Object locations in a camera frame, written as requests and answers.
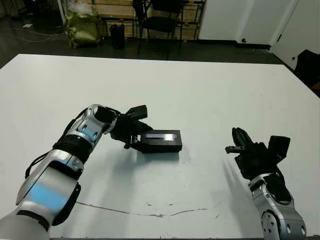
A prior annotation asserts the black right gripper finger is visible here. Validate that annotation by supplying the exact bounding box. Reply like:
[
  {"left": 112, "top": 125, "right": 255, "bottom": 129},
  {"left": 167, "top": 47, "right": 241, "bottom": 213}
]
[
  {"left": 231, "top": 127, "right": 242, "bottom": 148},
  {"left": 235, "top": 127, "right": 254, "bottom": 149}
]

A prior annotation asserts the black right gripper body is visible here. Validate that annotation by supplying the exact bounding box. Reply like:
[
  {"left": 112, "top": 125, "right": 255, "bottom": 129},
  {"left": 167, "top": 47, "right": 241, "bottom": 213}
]
[{"left": 224, "top": 140, "right": 279, "bottom": 181}]

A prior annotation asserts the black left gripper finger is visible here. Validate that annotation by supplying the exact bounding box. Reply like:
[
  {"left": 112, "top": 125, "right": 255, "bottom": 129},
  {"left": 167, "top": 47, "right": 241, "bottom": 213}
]
[
  {"left": 138, "top": 121, "right": 154, "bottom": 133},
  {"left": 130, "top": 139, "right": 146, "bottom": 154}
]

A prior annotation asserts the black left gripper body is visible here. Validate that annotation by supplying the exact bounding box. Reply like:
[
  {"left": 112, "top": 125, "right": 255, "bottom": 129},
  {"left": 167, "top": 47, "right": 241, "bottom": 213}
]
[{"left": 109, "top": 114, "right": 141, "bottom": 150}]

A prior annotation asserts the black box lid blue print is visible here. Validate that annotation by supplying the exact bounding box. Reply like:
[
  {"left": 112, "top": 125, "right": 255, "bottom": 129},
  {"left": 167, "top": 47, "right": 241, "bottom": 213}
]
[{"left": 139, "top": 129, "right": 184, "bottom": 154}]

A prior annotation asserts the black waste bin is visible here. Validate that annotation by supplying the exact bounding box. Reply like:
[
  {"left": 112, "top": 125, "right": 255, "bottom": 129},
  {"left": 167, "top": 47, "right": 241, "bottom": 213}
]
[{"left": 109, "top": 23, "right": 126, "bottom": 50}]

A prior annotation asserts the black chair backrest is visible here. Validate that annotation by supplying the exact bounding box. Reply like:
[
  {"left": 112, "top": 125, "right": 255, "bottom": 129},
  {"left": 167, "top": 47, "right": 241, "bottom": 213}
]
[{"left": 293, "top": 49, "right": 320, "bottom": 97}]

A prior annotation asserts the black baseboard strip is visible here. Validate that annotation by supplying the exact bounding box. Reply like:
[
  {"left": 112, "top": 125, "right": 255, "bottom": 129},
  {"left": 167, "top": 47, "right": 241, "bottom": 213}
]
[{"left": 197, "top": 38, "right": 273, "bottom": 52}]

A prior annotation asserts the black mesh chair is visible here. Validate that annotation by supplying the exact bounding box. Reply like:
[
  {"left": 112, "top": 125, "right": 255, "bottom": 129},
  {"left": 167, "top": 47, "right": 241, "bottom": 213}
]
[{"left": 131, "top": 0, "right": 186, "bottom": 61}]

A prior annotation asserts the yellow-green sack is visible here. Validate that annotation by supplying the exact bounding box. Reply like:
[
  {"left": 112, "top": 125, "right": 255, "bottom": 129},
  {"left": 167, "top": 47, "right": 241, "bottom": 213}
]
[{"left": 63, "top": 4, "right": 102, "bottom": 48}]

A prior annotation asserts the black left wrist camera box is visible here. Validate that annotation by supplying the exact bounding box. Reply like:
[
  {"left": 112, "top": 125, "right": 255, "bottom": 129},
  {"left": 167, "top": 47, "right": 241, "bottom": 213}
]
[{"left": 124, "top": 104, "right": 149, "bottom": 120}]

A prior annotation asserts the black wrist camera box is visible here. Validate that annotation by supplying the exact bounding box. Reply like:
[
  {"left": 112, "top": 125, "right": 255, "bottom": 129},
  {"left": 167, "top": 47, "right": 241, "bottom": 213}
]
[
  {"left": 266, "top": 135, "right": 292, "bottom": 164},
  {"left": 124, "top": 104, "right": 149, "bottom": 120}
]

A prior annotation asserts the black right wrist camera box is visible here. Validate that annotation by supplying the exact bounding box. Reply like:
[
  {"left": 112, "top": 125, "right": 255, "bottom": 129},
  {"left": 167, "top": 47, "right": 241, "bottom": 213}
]
[{"left": 266, "top": 135, "right": 292, "bottom": 164}]

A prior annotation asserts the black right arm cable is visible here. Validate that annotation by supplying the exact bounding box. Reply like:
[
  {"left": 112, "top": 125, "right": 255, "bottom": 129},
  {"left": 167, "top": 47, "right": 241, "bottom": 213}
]
[{"left": 274, "top": 166, "right": 294, "bottom": 198}]

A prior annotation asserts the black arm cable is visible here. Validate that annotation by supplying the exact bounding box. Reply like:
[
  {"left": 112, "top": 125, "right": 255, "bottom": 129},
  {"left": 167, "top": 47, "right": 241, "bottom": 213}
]
[
  {"left": 274, "top": 166, "right": 294, "bottom": 198},
  {"left": 24, "top": 153, "right": 55, "bottom": 180}
]

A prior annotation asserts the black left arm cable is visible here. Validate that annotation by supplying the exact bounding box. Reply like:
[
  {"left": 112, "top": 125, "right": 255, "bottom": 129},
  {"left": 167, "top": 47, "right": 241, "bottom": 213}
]
[{"left": 24, "top": 153, "right": 55, "bottom": 180}]

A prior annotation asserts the white partition post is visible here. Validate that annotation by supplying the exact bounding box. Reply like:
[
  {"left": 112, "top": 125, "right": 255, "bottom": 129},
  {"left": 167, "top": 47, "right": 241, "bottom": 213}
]
[{"left": 57, "top": 0, "right": 66, "bottom": 27}]

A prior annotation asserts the white floor cable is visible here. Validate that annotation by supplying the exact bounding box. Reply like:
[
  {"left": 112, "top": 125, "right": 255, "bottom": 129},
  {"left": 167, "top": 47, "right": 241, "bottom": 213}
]
[{"left": 0, "top": 26, "right": 66, "bottom": 43}]

